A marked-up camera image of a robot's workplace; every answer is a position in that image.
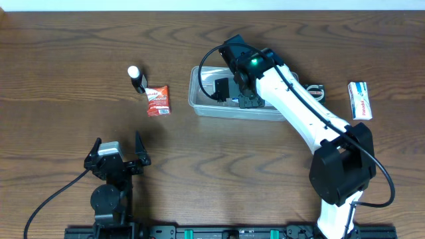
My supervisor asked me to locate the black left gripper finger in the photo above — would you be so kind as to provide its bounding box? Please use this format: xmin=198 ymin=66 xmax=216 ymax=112
xmin=84 ymin=137 xmax=102 ymax=168
xmin=135 ymin=131 xmax=151 ymax=166

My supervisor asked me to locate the clear plastic container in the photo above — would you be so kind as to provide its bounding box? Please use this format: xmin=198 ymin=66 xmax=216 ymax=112
xmin=188 ymin=66 xmax=286 ymax=121

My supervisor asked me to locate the green Zam-Buk tin box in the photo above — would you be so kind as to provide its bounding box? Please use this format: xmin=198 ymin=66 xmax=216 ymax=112
xmin=303 ymin=84 xmax=325 ymax=104

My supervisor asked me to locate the white blue Panadol box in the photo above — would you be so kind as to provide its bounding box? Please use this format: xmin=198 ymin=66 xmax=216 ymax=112
xmin=348 ymin=82 xmax=373 ymax=120

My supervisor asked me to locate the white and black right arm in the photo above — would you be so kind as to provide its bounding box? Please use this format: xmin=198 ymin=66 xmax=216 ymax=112
xmin=216 ymin=43 xmax=377 ymax=238

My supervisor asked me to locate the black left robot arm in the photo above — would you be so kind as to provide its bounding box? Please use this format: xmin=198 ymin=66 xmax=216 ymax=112
xmin=84 ymin=132 xmax=151 ymax=238

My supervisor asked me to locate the red Panadol ActiFast box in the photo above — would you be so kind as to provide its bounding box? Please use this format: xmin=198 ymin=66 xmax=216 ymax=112
xmin=145 ymin=86 xmax=171 ymax=117

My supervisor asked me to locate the dark bottle with white cap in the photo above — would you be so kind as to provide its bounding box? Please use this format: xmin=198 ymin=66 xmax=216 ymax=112
xmin=127 ymin=66 xmax=147 ymax=94

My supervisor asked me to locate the grey wrist camera, left arm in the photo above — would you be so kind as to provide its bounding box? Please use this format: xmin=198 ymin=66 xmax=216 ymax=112
xmin=97 ymin=141 xmax=124 ymax=160

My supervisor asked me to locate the black mounting rail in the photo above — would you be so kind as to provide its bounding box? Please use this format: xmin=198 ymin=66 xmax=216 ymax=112
xmin=64 ymin=224 xmax=398 ymax=239

